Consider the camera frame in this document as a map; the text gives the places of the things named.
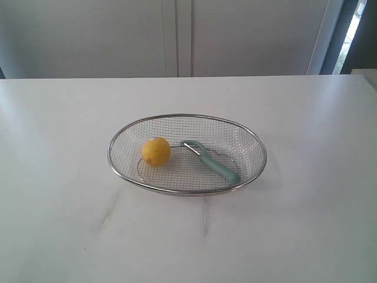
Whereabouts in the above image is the teal handled peeler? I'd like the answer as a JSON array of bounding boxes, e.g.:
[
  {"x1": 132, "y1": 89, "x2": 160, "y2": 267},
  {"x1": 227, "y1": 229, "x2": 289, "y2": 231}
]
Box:
[{"x1": 180, "y1": 140, "x2": 241, "y2": 185}]

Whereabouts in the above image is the yellow lemon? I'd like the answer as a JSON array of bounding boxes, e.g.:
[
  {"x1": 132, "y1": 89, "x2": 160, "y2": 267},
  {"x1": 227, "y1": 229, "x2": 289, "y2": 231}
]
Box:
[{"x1": 141, "y1": 137, "x2": 171, "y2": 167}]

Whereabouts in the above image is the oval wire mesh basket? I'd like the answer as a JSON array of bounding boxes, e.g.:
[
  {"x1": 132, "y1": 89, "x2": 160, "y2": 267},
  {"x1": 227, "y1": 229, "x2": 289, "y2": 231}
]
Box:
[{"x1": 107, "y1": 114, "x2": 267, "y2": 196}]

